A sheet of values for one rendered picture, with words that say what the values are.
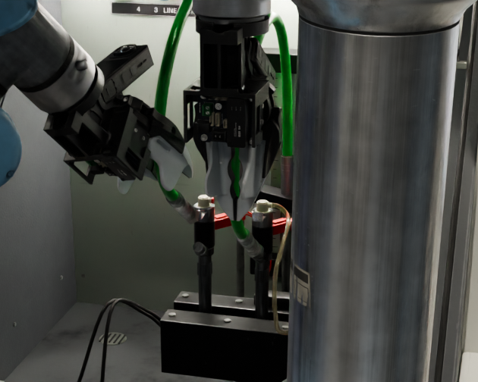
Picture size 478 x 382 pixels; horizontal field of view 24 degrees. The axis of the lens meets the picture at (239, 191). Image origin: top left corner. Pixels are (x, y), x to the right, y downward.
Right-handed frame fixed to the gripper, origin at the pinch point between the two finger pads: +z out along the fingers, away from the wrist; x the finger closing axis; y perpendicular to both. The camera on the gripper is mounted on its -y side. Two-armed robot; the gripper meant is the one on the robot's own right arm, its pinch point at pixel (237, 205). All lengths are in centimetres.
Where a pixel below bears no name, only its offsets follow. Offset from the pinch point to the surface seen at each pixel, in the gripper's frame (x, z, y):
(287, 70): -3.7, -4.8, -42.4
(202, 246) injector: -11.3, 15.8, -25.9
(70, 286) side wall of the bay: -43, 37, -55
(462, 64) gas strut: 20.0, -7.0, -41.6
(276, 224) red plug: -2.3, 13.4, -30.2
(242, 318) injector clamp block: -6.2, 26.3, -27.2
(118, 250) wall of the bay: -35, 31, -57
